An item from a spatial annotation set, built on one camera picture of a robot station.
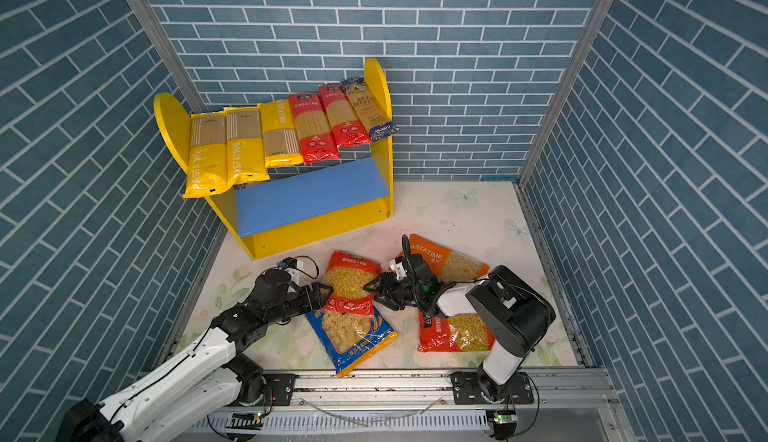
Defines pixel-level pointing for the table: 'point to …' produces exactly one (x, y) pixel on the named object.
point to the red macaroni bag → (347, 274)
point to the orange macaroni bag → (446, 264)
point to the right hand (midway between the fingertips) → (365, 290)
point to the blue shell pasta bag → (349, 342)
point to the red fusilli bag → (463, 332)
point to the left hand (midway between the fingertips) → (327, 293)
